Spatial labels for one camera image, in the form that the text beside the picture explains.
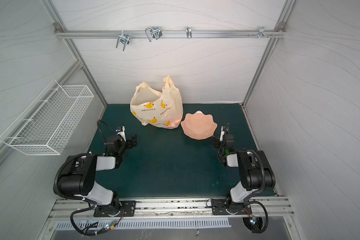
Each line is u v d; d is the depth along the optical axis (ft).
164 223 2.30
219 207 2.42
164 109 3.05
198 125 3.47
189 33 2.57
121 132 2.71
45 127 2.22
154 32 2.51
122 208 2.40
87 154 1.63
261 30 2.51
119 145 2.51
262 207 2.31
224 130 2.78
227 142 2.40
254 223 2.37
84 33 2.59
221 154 2.44
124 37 2.55
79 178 1.47
